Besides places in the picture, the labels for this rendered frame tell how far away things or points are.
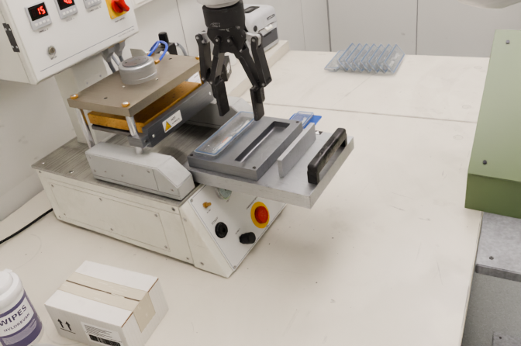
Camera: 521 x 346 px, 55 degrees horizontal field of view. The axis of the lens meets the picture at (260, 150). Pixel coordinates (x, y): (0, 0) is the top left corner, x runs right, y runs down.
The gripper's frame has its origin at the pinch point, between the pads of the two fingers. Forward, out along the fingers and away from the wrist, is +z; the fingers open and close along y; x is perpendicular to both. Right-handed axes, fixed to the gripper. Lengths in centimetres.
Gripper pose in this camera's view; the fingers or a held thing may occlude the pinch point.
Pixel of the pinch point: (239, 103)
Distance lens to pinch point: 100.8
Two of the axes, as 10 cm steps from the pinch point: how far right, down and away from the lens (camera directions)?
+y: 8.7, 1.4, -4.7
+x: 4.7, -5.1, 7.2
